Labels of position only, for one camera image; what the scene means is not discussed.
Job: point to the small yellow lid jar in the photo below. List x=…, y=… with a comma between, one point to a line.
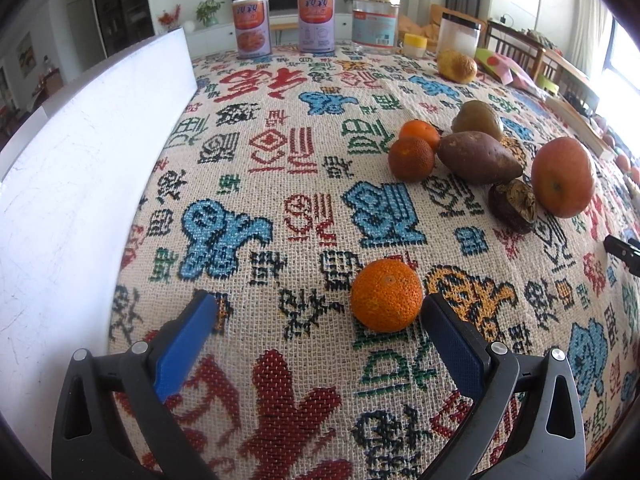
x=414, y=46

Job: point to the brown sweet potato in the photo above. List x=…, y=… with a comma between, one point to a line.
x=478, y=158

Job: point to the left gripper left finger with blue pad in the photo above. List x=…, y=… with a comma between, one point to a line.
x=89, y=441

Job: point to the colourful spotted bag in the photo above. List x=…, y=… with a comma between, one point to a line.
x=507, y=71

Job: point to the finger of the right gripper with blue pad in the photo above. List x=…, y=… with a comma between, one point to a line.
x=627, y=251

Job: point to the green-brown round fruit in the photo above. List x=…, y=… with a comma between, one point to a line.
x=478, y=116

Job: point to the orange cushion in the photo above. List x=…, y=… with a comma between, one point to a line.
x=429, y=27

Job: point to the bright orange tangerine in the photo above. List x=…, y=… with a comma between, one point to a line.
x=386, y=296

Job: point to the white board panel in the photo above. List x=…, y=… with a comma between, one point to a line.
x=71, y=182

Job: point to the clear black lid container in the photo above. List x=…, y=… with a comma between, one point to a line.
x=458, y=34

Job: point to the small orange tangerine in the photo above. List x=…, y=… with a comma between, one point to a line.
x=419, y=129

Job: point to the colourful woven tablecloth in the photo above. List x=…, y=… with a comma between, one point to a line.
x=273, y=191

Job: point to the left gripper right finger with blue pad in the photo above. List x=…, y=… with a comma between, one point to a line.
x=547, y=440

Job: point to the purple labelled tin can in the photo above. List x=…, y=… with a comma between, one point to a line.
x=316, y=28

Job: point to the yellow potato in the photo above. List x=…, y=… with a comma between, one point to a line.
x=456, y=66

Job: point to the dark orange tangerine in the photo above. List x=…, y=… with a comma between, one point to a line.
x=411, y=159

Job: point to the orange labelled tin can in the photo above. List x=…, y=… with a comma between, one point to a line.
x=251, y=26

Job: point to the clear jar blue label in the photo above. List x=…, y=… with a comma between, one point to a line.
x=375, y=25

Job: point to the wooden chair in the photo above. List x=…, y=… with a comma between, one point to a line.
x=538, y=60

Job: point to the book on table edge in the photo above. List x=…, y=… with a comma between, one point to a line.
x=583, y=130

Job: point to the dark wrinkled passion fruit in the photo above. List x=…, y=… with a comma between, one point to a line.
x=514, y=204

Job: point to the large red apple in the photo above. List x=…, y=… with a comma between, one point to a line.
x=563, y=177

